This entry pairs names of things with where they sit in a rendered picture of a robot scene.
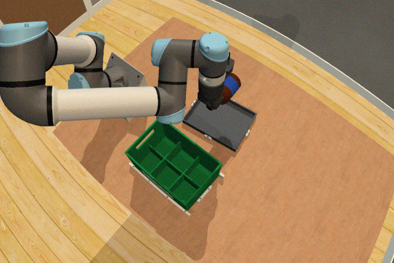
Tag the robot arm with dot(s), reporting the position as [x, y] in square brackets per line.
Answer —
[28, 50]

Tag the blue and brown bottle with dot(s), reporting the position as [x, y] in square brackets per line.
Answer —
[231, 85]

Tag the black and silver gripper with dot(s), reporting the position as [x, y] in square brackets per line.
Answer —
[210, 90]

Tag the green crate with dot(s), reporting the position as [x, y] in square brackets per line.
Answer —
[174, 161]

